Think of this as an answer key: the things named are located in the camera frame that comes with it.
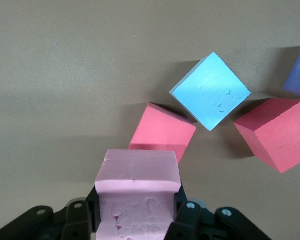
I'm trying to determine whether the red foam cube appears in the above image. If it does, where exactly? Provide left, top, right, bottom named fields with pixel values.
left=128, top=101, right=198, bottom=165
left=233, top=97, right=300, bottom=174

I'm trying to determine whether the blue foam cube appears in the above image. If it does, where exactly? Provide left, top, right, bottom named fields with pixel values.
left=168, top=51, right=252, bottom=132

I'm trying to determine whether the pink foam cube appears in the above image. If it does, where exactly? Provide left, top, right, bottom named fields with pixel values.
left=94, top=149, right=183, bottom=240

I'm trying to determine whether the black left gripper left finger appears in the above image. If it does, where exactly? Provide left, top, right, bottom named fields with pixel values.
left=62, top=186, right=102, bottom=240

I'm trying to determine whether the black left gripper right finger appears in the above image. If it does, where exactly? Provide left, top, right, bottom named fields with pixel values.
left=166, top=186, right=211, bottom=240

